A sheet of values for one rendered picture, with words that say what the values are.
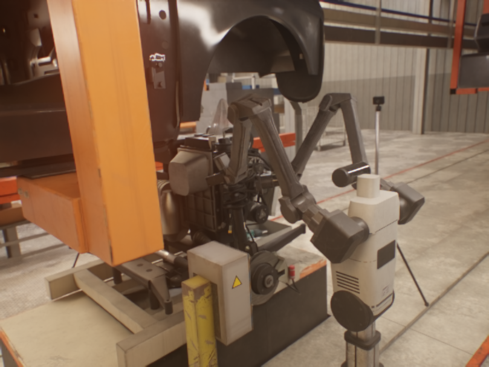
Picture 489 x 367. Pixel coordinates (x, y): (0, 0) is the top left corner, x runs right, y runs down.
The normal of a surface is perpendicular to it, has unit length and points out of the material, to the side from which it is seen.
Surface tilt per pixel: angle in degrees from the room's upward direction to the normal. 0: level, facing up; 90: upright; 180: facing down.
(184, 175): 90
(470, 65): 90
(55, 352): 0
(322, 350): 0
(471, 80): 90
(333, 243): 90
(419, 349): 0
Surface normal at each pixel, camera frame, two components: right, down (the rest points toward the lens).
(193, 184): 0.38, 0.20
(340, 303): -0.70, 0.20
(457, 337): -0.05, -0.97
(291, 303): 0.69, 0.14
